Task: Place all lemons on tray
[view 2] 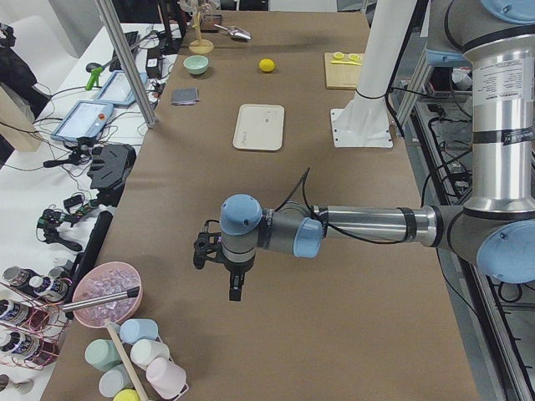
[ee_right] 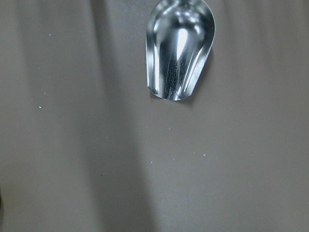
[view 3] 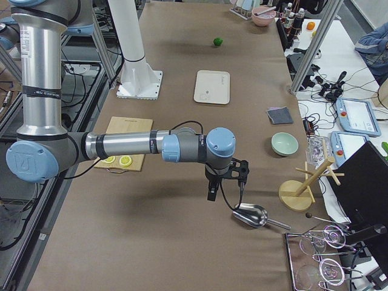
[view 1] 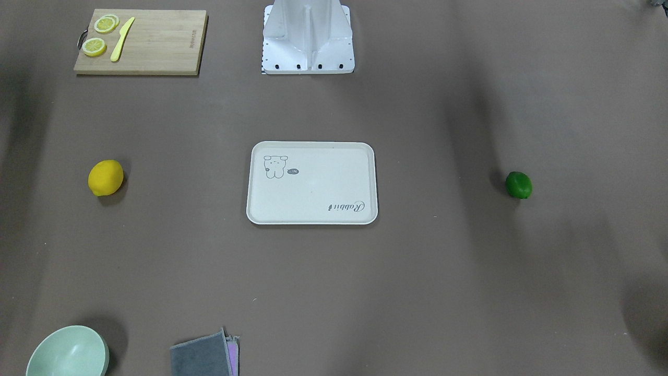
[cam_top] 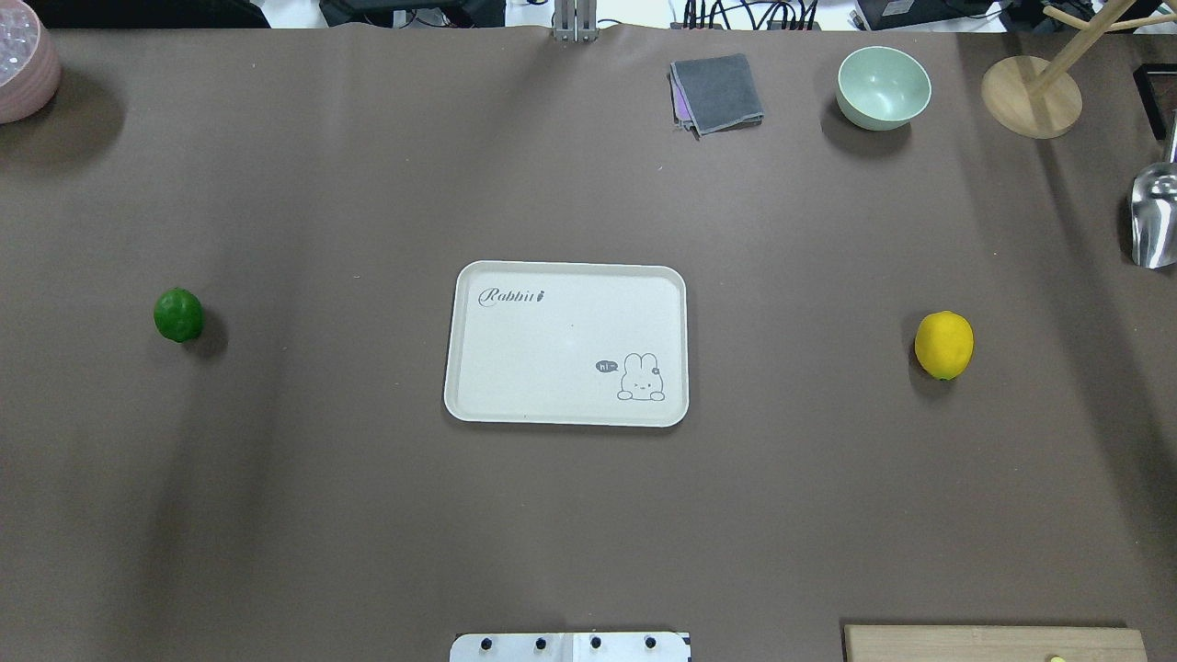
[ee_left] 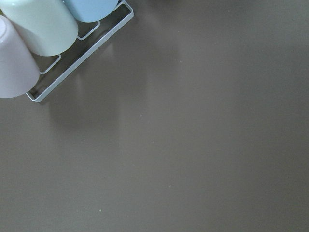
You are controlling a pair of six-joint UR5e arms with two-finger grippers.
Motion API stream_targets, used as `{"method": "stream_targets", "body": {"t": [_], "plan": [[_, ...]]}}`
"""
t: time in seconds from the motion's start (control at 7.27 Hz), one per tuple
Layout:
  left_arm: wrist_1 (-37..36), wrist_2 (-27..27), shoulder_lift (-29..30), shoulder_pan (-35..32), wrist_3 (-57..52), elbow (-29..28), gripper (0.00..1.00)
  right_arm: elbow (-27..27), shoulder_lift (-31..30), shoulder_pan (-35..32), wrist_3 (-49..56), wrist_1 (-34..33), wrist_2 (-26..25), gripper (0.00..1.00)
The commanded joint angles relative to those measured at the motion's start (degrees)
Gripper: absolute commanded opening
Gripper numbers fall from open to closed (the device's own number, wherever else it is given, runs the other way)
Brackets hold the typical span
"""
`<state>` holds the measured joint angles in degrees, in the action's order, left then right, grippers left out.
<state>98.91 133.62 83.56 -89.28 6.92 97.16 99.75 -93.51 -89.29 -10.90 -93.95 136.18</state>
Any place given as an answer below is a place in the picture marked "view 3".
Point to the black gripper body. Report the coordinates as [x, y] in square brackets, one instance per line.
[211, 176]

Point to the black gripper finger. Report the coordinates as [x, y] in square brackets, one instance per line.
[211, 193]

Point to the green lime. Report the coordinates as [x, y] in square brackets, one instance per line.
[218, 42]

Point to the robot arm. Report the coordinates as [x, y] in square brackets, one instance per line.
[44, 148]

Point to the white rabbit tray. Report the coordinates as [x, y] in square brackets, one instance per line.
[212, 87]

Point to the glass rack tray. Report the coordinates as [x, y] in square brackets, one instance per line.
[314, 259]

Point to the metal scoop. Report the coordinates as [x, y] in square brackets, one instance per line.
[256, 216]

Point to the green bowl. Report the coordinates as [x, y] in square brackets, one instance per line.
[284, 144]

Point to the wooden mug tree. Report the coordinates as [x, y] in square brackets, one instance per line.
[297, 195]

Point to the lemon slice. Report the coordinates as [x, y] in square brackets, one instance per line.
[109, 160]
[125, 161]

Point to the grey folded cloth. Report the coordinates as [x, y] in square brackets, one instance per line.
[279, 115]

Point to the wooden cutting board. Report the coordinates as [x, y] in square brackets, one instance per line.
[126, 136]

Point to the teach pendant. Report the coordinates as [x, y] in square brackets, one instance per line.
[357, 116]
[345, 144]

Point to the black monitor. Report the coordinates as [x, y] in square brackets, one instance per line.
[363, 190]

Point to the white cup rack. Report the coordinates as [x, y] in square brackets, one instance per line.
[242, 8]

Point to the pink bowl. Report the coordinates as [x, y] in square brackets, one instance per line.
[262, 19]

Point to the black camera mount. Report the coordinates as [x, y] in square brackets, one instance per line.
[238, 170]

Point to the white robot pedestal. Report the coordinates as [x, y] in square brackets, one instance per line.
[138, 79]

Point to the aluminium frame post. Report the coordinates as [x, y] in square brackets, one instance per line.
[333, 7]

